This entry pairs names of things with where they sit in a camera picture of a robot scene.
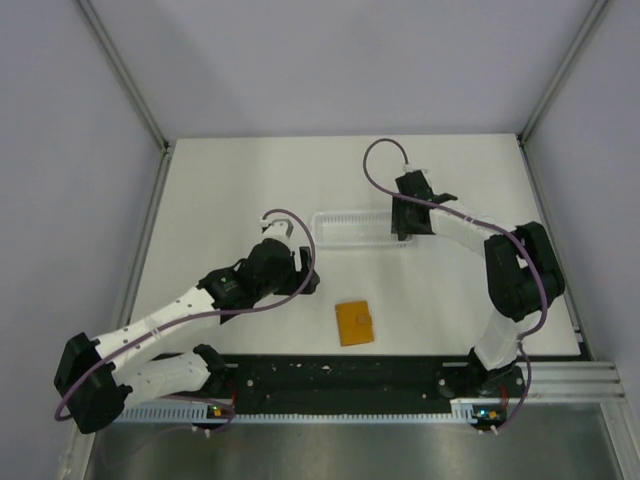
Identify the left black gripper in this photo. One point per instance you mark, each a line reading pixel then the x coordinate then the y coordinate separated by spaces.
pixel 296 276

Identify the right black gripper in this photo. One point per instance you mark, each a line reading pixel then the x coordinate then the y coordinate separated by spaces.
pixel 400 223

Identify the orange leather card holder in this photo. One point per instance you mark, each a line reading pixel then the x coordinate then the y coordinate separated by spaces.
pixel 355 323

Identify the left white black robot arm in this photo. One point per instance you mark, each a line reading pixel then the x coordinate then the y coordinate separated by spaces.
pixel 165 353

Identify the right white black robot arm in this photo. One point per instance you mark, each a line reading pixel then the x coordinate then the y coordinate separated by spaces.
pixel 522 272

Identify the clear plastic card tray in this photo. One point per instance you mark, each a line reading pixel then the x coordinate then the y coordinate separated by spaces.
pixel 356 230

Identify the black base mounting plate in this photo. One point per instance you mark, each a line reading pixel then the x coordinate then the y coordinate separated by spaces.
pixel 351 384

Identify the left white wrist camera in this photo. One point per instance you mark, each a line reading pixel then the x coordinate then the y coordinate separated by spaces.
pixel 278 229

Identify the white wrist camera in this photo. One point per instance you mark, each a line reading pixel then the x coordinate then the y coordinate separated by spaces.
pixel 408 168
pixel 278 229

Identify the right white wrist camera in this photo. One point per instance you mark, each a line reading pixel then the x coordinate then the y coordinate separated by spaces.
pixel 408 168

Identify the aluminium front rail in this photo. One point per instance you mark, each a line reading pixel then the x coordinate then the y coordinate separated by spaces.
pixel 575 382

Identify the left aluminium frame post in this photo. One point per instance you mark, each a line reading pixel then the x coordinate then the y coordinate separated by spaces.
pixel 121 72

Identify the aluminium frame post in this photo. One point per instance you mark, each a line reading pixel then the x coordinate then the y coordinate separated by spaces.
pixel 121 72
pixel 576 48

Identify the right aluminium frame post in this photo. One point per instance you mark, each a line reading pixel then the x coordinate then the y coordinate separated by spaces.
pixel 576 48

